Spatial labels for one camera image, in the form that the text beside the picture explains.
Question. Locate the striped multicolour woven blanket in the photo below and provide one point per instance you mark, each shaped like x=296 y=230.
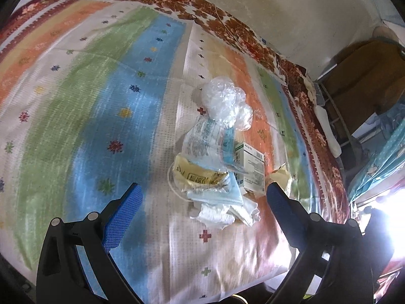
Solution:
x=95 y=101

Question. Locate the white cardboard box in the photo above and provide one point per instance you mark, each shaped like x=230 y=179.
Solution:
x=253 y=171

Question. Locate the beige paper scrap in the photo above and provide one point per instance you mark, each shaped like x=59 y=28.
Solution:
x=281 y=175

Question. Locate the white tissue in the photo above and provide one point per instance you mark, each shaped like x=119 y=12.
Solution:
x=215 y=215

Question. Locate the white cloth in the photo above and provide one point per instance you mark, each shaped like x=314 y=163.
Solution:
x=326 y=123

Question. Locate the metal bed frame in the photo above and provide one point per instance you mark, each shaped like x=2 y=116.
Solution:
x=331 y=101

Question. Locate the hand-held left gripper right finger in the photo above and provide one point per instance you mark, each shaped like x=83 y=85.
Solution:
x=280 y=205

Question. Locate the brown wooden cabinet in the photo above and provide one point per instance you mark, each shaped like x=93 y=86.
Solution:
x=364 y=79

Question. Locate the blue face mask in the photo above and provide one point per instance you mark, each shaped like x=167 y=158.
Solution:
x=221 y=196

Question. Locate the printed clear plastic wrapper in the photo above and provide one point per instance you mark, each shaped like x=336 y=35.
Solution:
x=202 y=136

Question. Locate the yellow foil packet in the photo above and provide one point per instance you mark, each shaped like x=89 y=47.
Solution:
x=189 y=171

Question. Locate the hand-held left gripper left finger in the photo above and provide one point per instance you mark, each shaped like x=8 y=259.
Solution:
x=123 y=218

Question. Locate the blue patterned curtain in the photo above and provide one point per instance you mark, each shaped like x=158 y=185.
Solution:
x=379 y=164

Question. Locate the clear plastic bag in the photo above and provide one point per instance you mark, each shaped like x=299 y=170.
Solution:
x=221 y=98

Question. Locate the red-brown floral bedsheet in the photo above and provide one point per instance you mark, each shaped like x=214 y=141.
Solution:
x=221 y=15

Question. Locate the dark bin with gold rim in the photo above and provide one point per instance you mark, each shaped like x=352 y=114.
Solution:
x=246 y=294

